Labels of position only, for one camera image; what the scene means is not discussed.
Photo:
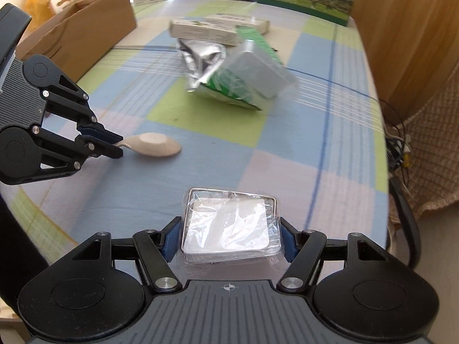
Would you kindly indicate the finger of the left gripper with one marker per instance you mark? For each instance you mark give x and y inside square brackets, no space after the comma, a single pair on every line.
[78,111]
[61,157]

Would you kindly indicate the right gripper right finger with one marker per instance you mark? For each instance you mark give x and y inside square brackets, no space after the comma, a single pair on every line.
[303,251]

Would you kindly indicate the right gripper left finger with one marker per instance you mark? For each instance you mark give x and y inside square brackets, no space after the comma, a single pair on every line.
[155,250]

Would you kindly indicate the clear metal tin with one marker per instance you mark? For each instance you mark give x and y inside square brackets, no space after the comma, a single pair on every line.
[223,226]

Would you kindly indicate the white ointment box with bird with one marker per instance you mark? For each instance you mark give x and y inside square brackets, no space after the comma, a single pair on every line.
[204,31]

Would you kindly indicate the green white spray box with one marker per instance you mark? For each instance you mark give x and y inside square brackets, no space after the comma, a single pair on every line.
[251,75]

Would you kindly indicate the open brown cardboard box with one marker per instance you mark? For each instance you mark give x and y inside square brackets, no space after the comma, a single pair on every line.
[78,37]

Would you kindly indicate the checkered plastic tablecloth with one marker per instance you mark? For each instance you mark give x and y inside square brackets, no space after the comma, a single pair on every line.
[320,153]

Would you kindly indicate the silver foil bag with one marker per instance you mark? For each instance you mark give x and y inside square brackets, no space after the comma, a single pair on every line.
[201,60]

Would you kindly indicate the brown quilted chair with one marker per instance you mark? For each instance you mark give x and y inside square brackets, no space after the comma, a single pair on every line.
[433,172]

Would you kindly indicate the white barcode medicine box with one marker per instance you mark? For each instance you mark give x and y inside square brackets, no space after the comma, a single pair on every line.
[261,25]

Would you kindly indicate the brown curtain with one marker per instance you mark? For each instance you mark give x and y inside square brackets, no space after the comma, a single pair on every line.
[411,46]

